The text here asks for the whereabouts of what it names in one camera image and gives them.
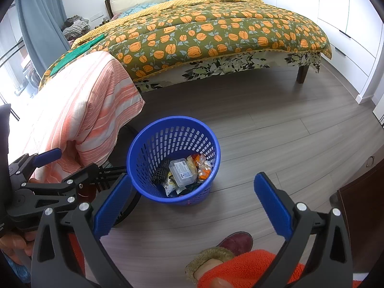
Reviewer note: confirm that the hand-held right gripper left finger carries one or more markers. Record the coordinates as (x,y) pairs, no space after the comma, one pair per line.
(115,207)

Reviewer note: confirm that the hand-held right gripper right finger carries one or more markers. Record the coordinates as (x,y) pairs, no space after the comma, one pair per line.
(274,207)

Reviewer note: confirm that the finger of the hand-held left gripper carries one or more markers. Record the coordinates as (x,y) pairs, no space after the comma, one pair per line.
(48,156)
(60,190)

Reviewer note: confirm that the black mesh ball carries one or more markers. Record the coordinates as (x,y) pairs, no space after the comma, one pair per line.
(160,172)

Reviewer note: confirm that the yellow snack packet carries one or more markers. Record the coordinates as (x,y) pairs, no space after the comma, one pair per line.
(171,186)

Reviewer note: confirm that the blue plastic basket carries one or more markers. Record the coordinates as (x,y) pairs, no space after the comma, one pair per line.
(144,144)

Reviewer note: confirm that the clear plastic box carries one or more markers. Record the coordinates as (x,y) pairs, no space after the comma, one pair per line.
(183,172)

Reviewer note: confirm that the green wrapper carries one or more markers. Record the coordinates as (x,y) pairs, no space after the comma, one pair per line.
(192,189)

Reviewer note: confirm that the person's left forearm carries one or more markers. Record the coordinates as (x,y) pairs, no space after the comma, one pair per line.
(13,269)

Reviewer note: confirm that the person's left hand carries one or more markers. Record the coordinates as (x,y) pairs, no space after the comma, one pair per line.
(12,241)

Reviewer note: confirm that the person's right hand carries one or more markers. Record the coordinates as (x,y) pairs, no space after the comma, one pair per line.
(222,283)

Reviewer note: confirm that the dark red shoe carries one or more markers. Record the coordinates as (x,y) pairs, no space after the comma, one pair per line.
(237,241)

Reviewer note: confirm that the round table, striped cloth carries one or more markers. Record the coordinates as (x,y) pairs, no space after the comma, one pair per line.
(90,111)

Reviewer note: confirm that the glass sliding door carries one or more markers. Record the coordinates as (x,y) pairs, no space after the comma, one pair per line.
(12,75)

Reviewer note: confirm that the grey washing machine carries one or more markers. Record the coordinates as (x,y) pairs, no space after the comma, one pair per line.
(31,75)

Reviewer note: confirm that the dark brown cabinet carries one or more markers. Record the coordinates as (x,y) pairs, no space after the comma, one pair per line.
(363,207)

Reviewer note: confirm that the green folded cloth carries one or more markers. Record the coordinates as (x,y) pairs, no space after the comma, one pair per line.
(78,52)

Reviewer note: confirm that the pile of clothes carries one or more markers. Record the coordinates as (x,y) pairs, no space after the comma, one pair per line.
(75,27)

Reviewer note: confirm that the blue grey curtain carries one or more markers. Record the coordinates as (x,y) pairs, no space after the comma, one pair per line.
(42,21)

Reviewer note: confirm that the leaf print bed sheet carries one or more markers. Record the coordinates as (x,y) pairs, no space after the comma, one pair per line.
(228,66)

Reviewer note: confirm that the green orange floral quilt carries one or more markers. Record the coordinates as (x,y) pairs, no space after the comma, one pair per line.
(225,33)

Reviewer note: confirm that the yellow blanket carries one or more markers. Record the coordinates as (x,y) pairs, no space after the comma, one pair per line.
(180,4)

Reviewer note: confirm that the white wardrobe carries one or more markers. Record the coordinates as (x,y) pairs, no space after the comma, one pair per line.
(339,6)

